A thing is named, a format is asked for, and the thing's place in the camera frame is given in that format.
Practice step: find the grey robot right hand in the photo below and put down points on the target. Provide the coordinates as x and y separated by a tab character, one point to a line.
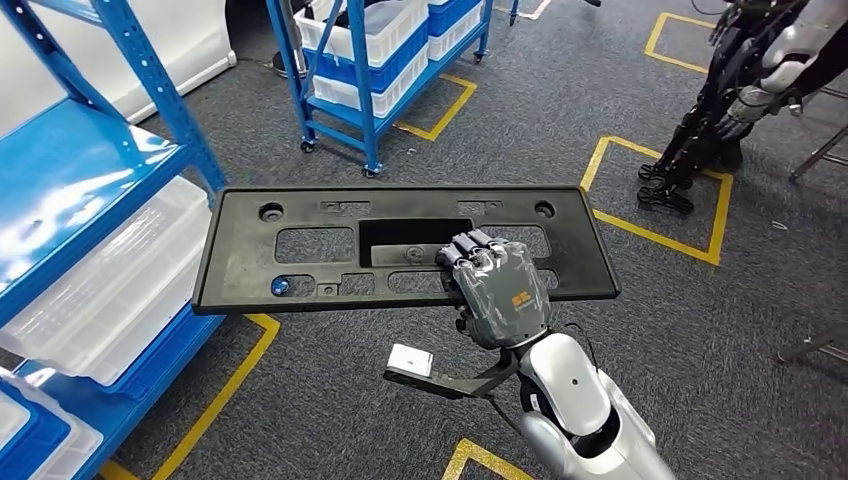
503	298

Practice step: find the black plastic plate bracket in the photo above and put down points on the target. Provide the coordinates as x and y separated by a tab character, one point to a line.
238	265

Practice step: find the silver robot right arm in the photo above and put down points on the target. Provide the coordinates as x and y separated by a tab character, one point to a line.
576	397

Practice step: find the blue wheeled shelf cart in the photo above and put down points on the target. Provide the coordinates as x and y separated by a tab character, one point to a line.
366	99

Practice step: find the blue metal shelf rack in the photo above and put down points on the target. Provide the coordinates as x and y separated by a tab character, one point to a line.
66	185

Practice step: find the yellow floor tape square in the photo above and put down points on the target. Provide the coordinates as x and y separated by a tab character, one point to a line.
218	397

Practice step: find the grey metal furniture leg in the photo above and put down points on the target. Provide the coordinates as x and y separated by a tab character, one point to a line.
815	346
818	154

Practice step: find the white car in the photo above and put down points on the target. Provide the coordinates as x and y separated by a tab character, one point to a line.
185	40

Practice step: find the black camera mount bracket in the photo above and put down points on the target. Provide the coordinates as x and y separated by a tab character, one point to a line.
464	384

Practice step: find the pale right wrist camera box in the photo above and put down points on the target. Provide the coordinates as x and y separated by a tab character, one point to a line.
411	361

